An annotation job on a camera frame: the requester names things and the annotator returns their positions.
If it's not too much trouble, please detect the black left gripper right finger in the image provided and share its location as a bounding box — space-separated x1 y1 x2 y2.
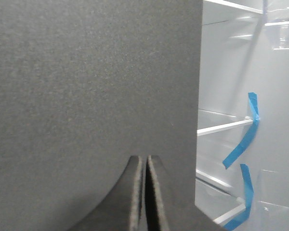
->
144 155 170 231

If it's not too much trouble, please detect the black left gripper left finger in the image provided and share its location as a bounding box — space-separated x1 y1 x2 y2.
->
69 156 143 231

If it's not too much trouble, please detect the dark grey fridge door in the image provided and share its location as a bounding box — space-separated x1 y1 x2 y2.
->
0 0 228 231

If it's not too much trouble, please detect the middle white fridge shelf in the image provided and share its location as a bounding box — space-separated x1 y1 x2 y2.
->
197 119 253 137

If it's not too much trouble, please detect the white fridge shelf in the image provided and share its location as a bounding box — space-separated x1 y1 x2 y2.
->
197 119 253 137
203 0 263 14
213 204 246 226

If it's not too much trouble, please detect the lower white fridge shelf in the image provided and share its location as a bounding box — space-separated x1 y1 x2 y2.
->
213 204 246 226

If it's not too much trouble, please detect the white fridge interior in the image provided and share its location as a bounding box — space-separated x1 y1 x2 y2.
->
195 0 289 231

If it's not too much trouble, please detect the top white fridge shelf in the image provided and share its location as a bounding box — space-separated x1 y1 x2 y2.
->
203 0 263 14

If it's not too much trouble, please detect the lower blue tape strip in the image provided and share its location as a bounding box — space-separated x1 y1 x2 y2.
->
223 164 255 231

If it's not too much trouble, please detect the blue tape strip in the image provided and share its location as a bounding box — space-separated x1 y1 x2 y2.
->
223 164 255 231
223 92 260 169

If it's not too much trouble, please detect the upper blue tape strip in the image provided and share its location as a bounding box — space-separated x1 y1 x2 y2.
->
223 92 260 169

